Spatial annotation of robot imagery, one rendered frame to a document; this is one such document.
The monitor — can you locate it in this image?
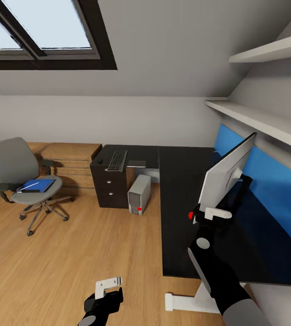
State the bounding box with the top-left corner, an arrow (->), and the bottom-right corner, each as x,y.
189,132 -> 257,224

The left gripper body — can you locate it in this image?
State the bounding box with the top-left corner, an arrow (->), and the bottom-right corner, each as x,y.
85,291 -> 120,318

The notebook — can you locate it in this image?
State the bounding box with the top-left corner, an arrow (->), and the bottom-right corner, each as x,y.
127,161 -> 146,168

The swivel chair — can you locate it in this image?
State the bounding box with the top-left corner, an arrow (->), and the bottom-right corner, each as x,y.
0,137 -> 74,236

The keyboard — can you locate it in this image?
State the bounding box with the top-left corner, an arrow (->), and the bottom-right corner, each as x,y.
107,150 -> 128,172

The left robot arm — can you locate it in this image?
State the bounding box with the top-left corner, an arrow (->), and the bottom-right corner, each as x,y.
78,276 -> 123,326

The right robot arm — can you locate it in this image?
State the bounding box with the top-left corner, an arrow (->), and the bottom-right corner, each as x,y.
188,203 -> 272,326

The folder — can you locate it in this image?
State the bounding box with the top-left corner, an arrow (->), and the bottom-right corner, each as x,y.
17,179 -> 54,193

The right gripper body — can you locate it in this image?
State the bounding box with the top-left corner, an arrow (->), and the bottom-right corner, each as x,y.
195,210 -> 225,235

